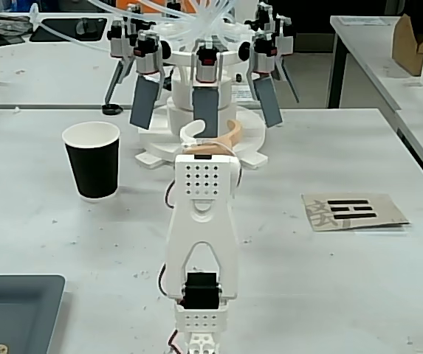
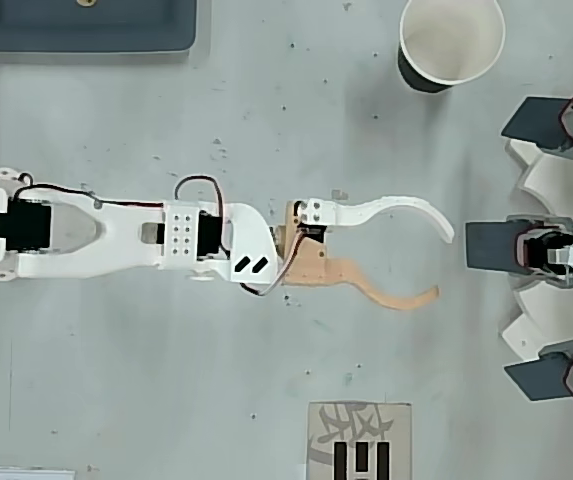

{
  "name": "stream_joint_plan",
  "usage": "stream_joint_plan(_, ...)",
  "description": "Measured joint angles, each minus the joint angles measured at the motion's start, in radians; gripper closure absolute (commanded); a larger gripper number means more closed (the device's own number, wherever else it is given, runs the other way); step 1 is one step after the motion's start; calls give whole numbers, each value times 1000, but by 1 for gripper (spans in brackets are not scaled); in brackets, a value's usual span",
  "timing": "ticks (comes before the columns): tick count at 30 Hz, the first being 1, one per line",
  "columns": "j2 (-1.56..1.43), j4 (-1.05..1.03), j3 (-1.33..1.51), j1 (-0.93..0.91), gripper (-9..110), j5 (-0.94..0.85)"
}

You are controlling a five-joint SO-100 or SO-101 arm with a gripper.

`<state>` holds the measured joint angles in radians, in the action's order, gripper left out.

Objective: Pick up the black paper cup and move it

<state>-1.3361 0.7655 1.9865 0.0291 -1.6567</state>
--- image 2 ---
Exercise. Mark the white round dispenser stand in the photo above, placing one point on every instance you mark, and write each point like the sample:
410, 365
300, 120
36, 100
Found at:
551, 180

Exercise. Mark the black paper cup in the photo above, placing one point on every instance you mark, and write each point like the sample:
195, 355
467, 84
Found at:
451, 40

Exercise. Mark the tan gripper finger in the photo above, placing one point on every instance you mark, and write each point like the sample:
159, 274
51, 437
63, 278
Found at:
358, 280

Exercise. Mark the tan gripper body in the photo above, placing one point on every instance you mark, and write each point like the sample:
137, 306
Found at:
312, 262

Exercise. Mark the grey plastic tray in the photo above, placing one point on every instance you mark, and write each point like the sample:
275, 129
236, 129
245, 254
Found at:
66, 25

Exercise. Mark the printed cardboard card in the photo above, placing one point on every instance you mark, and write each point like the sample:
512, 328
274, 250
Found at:
326, 450

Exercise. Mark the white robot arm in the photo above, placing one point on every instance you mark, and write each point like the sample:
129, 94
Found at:
116, 235

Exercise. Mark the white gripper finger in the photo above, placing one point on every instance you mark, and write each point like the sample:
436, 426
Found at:
346, 215

